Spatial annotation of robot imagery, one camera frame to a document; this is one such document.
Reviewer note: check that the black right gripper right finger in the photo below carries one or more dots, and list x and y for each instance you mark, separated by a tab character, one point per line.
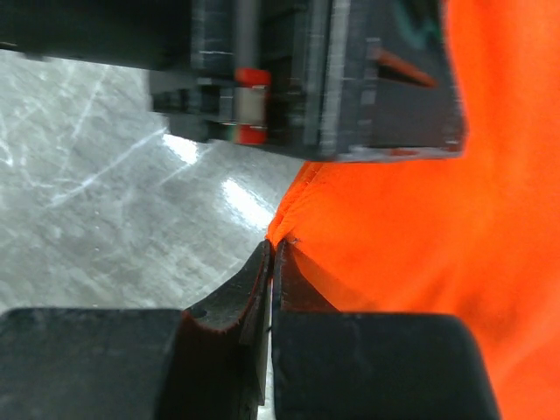
331	364

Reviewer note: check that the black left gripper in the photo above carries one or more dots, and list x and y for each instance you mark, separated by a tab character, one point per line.
342	81

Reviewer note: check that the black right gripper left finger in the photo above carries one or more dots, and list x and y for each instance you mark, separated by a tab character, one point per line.
207	361

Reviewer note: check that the orange t shirt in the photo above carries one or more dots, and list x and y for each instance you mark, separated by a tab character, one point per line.
476	236

